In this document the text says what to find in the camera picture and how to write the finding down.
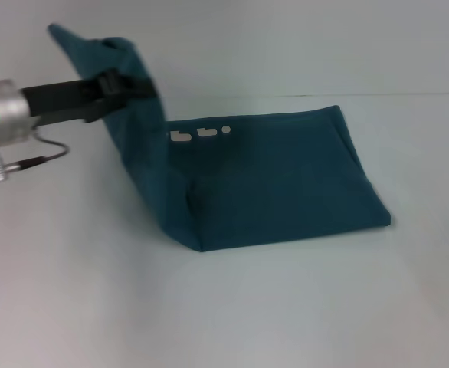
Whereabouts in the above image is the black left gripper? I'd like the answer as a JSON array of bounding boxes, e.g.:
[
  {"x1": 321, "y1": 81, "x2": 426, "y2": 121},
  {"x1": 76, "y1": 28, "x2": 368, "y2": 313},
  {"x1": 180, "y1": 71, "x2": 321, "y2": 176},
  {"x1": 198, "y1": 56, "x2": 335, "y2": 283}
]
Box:
[{"x1": 20, "y1": 68, "x2": 159, "y2": 126}]

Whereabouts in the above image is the blue shirt with FREE print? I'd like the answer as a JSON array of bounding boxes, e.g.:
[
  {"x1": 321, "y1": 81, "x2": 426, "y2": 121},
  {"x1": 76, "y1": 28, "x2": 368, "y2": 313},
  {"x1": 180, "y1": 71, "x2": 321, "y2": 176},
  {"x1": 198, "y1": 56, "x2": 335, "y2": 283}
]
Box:
[{"x1": 46, "y1": 22, "x2": 393, "y2": 254}]

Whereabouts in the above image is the left arm cable with plug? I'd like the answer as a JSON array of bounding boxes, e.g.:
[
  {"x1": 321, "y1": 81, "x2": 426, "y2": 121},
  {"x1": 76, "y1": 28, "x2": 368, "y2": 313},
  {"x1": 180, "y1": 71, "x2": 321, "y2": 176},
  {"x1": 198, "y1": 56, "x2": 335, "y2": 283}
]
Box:
[{"x1": 0, "y1": 132, "x2": 70, "y2": 184}]

